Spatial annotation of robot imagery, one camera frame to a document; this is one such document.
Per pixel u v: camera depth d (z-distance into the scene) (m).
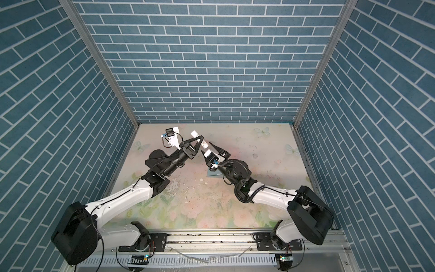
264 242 0.74
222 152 0.68
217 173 0.96
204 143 0.69
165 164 0.56
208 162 0.67
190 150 0.63
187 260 0.71
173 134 0.63
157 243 0.74
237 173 0.58
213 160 0.59
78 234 0.40
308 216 0.43
